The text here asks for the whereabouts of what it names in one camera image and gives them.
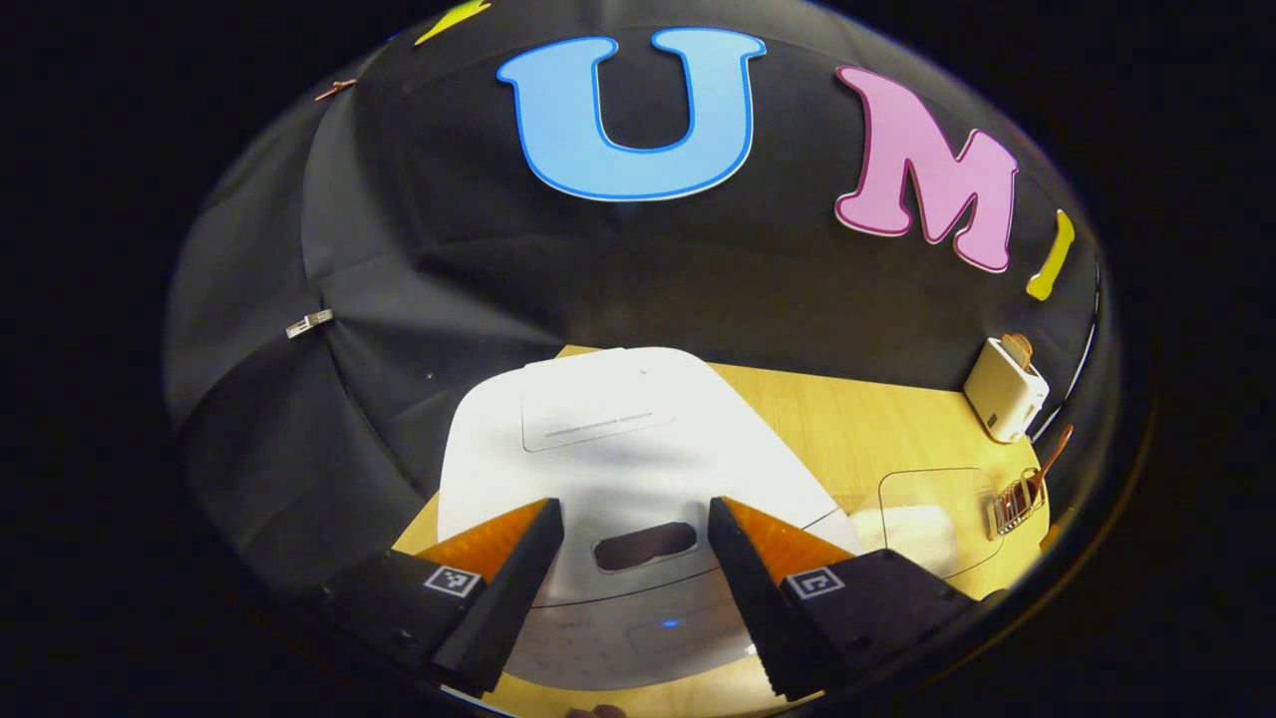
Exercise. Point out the white toaster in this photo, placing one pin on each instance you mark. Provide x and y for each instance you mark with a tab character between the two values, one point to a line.
1002	399

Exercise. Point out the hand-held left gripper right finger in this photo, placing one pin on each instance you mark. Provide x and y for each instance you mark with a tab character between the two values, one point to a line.
753	598

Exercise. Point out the small metal cloth clip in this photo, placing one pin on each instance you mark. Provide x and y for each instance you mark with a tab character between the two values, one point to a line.
309	323

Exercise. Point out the toast slice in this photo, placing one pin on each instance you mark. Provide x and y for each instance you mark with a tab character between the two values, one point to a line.
1017	349

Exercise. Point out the white rice cooker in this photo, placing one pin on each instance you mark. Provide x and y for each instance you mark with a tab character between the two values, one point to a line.
618	459

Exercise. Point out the clear plastic container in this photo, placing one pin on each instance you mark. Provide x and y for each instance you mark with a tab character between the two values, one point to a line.
937	489

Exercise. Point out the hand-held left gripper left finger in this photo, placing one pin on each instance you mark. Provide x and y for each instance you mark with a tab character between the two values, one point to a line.
508	598

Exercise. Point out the black backdrop cloth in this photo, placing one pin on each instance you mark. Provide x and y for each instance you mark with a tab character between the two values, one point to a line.
648	269

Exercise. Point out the brown wooden spoon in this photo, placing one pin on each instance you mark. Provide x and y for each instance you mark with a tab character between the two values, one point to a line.
1049	464

